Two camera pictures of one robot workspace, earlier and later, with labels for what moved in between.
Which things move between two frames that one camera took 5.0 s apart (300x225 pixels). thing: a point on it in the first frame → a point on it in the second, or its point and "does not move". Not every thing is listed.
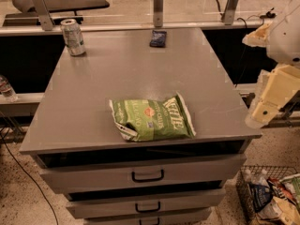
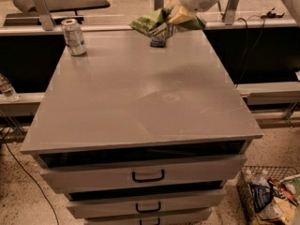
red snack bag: [285, 190] does not move
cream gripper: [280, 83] → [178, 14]
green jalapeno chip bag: [140, 120] → [156, 25]
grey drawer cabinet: [110, 178] does not move
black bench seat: [61, 7] does not move
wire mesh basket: [269, 195] does not move
